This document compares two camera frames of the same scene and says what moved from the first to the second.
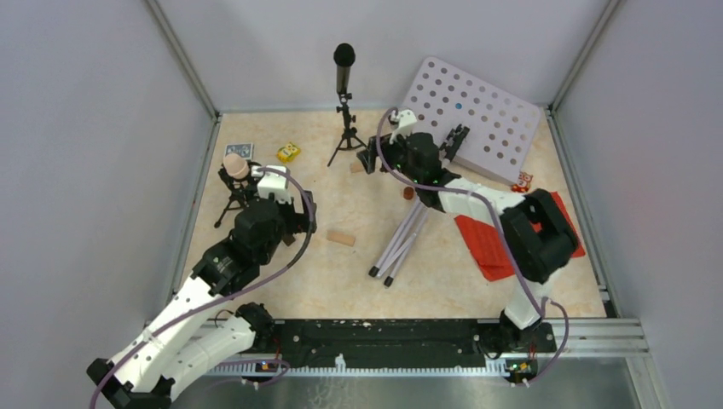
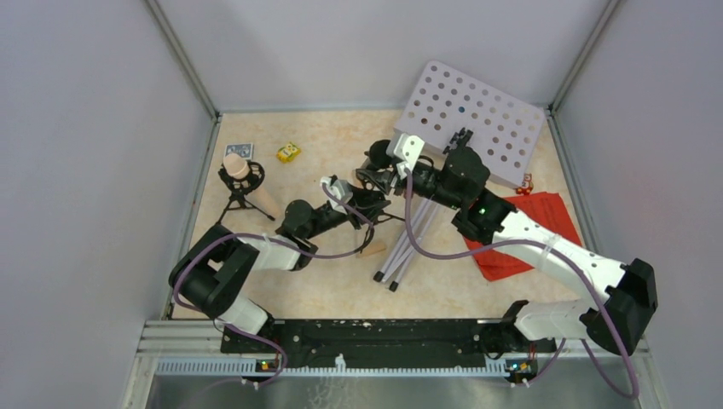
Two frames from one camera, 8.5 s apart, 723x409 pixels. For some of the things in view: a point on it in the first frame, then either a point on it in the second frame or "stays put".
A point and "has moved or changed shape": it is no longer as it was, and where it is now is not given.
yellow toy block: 288,152 stays put
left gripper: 302,221 → 365,201
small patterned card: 244,150 stays put
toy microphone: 236,174 stays put
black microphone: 344,56 has moved or changed shape
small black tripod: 349,141 → 379,179
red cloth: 488,248 stays put
